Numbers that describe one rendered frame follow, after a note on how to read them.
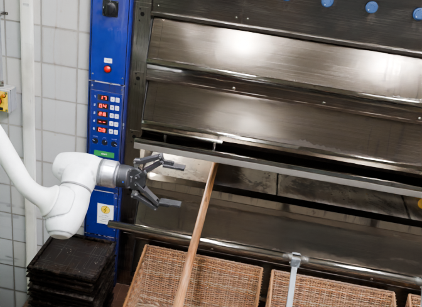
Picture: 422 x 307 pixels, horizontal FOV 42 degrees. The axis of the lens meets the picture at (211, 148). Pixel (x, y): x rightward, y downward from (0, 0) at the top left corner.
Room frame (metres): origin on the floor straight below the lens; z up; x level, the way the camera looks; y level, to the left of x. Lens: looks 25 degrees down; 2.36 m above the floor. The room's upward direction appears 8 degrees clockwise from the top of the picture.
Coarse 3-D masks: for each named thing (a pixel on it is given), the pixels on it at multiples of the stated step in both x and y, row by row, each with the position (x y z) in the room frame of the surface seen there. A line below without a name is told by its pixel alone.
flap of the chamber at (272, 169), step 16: (144, 144) 1.98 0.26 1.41; (192, 144) 2.07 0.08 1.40; (208, 144) 2.11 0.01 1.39; (224, 144) 2.14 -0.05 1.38; (208, 160) 1.95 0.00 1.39; (224, 160) 1.95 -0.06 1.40; (288, 160) 2.05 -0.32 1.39; (304, 160) 2.08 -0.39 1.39; (304, 176) 1.92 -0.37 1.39; (320, 176) 1.92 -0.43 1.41; (368, 176) 1.99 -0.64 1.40; (384, 176) 2.02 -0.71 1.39; (400, 176) 2.05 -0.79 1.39; (400, 192) 1.89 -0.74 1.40; (416, 192) 1.89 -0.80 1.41
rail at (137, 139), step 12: (156, 144) 1.98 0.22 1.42; (168, 144) 1.97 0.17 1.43; (180, 144) 1.98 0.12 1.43; (228, 156) 1.95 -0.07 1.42; (240, 156) 1.95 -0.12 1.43; (288, 168) 1.93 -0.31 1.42; (300, 168) 1.93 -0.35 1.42; (312, 168) 1.93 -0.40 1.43; (360, 180) 1.91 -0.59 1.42; (372, 180) 1.90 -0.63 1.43; (384, 180) 1.90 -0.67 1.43
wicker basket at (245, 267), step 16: (144, 256) 2.07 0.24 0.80; (160, 256) 2.08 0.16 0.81; (144, 272) 2.06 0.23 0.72; (160, 272) 2.05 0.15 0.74; (176, 272) 2.05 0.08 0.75; (192, 272) 2.05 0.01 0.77; (208, 272) 2.05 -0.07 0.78; (224, 272) 2.04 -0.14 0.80; (240, 272) 2.04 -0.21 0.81; (256, 272) 2.03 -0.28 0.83; (144, 288) 2.04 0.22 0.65; (160, 288) 2.04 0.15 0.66; (176, 288) 2.03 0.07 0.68; (192, 288) 2.03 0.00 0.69; (208, 288) 2.02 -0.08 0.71; (224, 288) 2.02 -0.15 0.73; (240, 288) 2.02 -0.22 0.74; (256, 288) 2.02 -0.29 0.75; (128, 304) 1.82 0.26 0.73; (144, 304) 2.00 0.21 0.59; (160, 304) 2.01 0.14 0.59; (192, 304) 2.01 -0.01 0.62; (208, 304) 2.00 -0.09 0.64; (224, 304) 2.00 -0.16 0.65; (240, 304) 2.00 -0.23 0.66; (256, 304) 1.85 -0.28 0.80
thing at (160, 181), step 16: (160, 176) 2.16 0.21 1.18; (192, 192) 2.11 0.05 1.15; (224, 192) 2.10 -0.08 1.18; (240, 192) 2.11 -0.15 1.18; (256, 192) 2.13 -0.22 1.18; (272, 208) 2.08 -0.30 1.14; (288, 208) 2.07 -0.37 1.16; (304, 208) 2.06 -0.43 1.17; (320, 208) 2.07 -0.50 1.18; (336, 208) 2.08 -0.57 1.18; (368, 224) 2.04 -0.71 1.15; (384, 224) 2.03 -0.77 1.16; (400, 224) 2.03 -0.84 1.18; (416, 224) 2.04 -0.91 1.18
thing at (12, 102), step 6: (0, 90) 2.11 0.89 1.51; (6, 90) 2.11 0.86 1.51; (12, 90) 2.14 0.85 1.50; (0, 96) 2.11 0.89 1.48; (6, 96) 2.10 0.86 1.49; (12, 96) 2.13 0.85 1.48; (6, 102) 2.10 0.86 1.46; (12, 102) 2.13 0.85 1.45; (0, 108) 2.11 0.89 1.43; (6, 108) 2.10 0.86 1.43; (12, 108) 2.13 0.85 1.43
